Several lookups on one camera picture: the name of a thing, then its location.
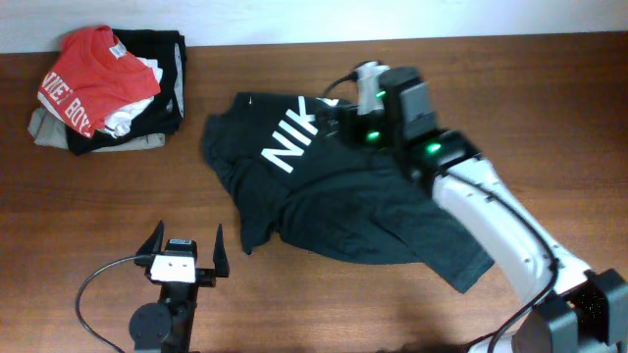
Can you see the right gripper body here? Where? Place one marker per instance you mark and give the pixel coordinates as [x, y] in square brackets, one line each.
[354, 130]

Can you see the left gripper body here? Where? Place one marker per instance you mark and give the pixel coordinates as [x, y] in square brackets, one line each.
[182, 292]

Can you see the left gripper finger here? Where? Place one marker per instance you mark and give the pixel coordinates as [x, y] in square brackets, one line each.
[220, 258]
[153, 244]

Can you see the dark green Nike t-shirt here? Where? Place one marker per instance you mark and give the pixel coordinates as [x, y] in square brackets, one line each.
[288, 176]

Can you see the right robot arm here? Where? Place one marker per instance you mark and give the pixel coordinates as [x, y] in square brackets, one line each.
[566, 305]

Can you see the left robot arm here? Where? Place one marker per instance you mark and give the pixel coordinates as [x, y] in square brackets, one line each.
[165, 325]

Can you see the white folded garment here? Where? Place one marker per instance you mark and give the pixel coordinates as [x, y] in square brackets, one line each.
[119, 122]

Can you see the black folded garment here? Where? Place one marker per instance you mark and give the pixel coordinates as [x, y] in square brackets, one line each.
[165, 113]

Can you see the beige folded garment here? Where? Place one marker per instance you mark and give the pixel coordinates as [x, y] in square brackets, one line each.
[47, 130]

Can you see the red folded t-shirt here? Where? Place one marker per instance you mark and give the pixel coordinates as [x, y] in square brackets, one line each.
[94, 76]

